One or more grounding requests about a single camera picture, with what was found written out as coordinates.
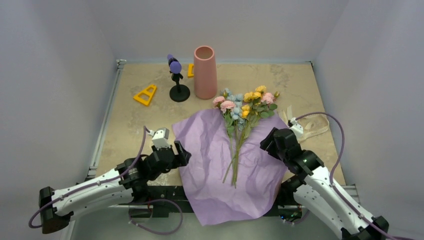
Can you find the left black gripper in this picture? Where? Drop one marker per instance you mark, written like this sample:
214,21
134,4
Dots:
184,155

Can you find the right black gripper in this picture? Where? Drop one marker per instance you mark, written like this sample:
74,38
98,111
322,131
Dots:
264,143

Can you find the pink flower bouquet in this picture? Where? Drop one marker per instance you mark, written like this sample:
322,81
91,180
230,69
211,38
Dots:
242,113

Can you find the pink and purple wrapping paper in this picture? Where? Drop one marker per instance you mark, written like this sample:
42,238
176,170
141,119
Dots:
207,179

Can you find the cream printed ribbon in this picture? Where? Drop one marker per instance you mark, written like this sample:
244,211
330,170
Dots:
313,125

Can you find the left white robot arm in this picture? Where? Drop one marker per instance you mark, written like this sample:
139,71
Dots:
126,184

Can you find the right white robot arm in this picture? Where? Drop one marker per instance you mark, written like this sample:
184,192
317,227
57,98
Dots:
313,187

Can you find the pink tall vase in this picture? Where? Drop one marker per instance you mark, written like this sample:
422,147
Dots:
205,72

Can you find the yellow block behind vase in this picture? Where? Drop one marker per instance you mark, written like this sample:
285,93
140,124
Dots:
190,70

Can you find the black stand purple microphone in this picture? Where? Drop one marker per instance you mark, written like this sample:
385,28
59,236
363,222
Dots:
179,92

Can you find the yellow triangular block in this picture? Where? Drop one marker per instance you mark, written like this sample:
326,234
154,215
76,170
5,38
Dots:
146,95

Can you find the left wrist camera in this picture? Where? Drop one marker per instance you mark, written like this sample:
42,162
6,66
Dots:
160,138

